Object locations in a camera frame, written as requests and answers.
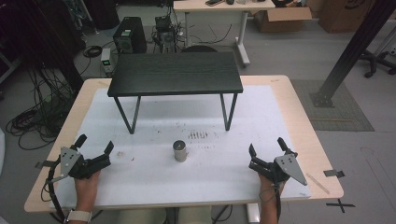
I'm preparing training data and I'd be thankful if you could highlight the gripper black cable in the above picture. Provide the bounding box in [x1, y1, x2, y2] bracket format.
[270, 182, 284, 222]
[41, 157, 69, 224]

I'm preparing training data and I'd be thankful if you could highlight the black computer tower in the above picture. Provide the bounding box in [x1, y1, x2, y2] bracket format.
[112, 16, 148, 55]

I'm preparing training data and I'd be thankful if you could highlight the black electronics on stand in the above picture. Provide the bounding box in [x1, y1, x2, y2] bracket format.
[151, 15, 177, 54]

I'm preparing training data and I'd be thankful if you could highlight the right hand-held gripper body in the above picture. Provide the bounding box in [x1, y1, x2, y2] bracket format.
[248, 152, 309, 187]

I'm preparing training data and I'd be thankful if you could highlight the person's left leg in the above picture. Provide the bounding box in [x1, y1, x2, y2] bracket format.
[116, 207, 168, 224]

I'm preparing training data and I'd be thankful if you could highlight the large cardboard box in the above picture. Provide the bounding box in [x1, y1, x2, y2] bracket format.
[317, 0, 380, 34]

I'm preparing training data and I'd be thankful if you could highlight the person's right hand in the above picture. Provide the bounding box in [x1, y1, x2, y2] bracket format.
[258, 174, 287, 201]

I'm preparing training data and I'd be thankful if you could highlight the white power supply unit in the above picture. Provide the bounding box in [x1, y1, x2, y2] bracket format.
[100, 48, 115, 75]

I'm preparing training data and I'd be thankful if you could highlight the grey cylindrical cup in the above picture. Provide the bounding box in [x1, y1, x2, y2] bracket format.
[172, 139, 189, 163]

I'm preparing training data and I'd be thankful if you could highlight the black curtain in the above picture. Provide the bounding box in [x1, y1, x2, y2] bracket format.
[0, 0, 86, 94]

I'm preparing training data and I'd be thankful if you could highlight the wooden stick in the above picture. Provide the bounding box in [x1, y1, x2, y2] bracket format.
[305, 173, 331, 195]

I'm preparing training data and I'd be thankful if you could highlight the person's right leg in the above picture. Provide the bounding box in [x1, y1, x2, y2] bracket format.
[177, 205, 213, 224]

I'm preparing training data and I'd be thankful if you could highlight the white table leg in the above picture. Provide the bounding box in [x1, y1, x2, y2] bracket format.
[247, 203, 262, 224]

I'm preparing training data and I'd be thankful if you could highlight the black tape strip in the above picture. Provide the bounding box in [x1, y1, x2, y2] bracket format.
[322, 169, 346, 179]
[34, 160, 58, 170]

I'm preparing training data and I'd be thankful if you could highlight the black office chair base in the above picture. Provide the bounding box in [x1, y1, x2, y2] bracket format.
[358, 46, 396, 79]

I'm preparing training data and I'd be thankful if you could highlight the white desk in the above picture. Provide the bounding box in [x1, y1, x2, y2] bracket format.
[173, 0, 276, 68]

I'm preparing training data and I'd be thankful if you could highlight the coiled black cable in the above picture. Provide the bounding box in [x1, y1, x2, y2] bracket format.
[82, 45, 104, 59]

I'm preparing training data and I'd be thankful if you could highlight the person's leg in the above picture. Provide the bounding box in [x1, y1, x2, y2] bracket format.
[116, 207, 168, 224]
[177, 205, 213, 224]

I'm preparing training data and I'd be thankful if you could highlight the black tape cross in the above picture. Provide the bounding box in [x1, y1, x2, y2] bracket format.
[325, 198, 356, 215]

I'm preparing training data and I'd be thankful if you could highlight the white mat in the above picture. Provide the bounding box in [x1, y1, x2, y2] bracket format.
[49, 85, 313, 210]

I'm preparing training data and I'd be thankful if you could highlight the grey floor mat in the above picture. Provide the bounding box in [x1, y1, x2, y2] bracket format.
[290, 78, 375, 133]

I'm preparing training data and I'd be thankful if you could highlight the beige wristwatch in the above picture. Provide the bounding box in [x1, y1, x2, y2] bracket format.
[64, 208, 93, 224]

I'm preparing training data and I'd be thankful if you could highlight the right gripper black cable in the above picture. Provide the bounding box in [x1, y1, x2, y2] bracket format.
[270, 182, 284, 222]

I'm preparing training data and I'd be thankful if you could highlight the open cardboard box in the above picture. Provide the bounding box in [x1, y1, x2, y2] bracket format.
[252, 7, 313, 34]

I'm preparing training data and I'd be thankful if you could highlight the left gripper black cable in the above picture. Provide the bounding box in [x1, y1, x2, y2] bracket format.
[41, 157, 69, 224]

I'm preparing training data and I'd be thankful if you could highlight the person's left hand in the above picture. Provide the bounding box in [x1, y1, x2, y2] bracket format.
[74, 170, 102, 213]

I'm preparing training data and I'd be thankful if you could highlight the small black table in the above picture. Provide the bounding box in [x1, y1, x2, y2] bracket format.
[106, 51, 245, 135]

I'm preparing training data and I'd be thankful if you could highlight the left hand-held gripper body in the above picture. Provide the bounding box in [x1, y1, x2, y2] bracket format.
[48, 147, 112, 184]

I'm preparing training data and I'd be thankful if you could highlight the black metal beam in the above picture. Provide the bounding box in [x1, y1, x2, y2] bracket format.
[309, 0, 396, 108]

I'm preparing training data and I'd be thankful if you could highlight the bundle of black cables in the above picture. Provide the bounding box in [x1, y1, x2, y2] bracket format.
[5, 66, 78, 151]

